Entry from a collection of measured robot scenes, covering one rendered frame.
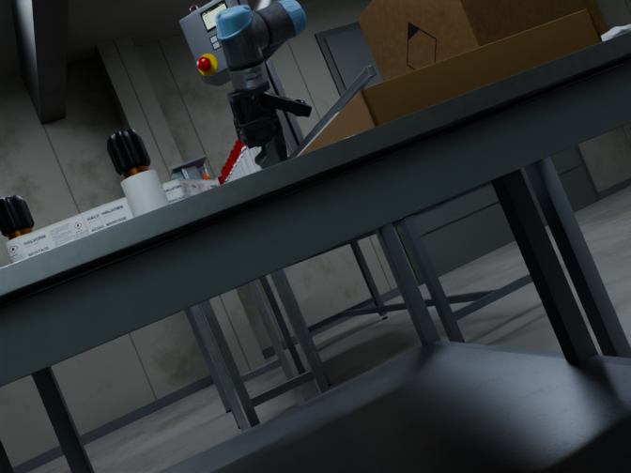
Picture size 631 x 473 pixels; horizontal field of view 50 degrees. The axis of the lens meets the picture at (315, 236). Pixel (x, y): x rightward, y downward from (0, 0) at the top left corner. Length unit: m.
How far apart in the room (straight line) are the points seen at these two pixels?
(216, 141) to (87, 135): 1.11
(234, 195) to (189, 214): 0.04
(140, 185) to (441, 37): 0.81
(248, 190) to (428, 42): 0.66
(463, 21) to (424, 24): 0.10
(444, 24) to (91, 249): 0.73
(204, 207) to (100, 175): 5.53
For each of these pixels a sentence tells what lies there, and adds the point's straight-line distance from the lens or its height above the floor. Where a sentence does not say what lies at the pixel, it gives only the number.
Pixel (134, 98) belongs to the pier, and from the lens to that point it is 6.01.
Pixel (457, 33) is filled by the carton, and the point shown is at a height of 0.97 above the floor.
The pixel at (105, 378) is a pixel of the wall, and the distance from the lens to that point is 5.90.
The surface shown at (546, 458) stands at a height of 0.22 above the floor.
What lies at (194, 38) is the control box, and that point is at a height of 1.40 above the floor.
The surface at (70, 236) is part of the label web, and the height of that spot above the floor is 1.02.
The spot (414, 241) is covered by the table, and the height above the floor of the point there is 0.59.
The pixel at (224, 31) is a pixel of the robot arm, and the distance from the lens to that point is 1.37.
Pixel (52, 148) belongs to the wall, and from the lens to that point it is 6.12.
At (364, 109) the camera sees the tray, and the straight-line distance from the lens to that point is 0.63.
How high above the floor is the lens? 0.76
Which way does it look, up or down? 1 degrees up
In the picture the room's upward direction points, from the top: 23 degrees counter-clockwise
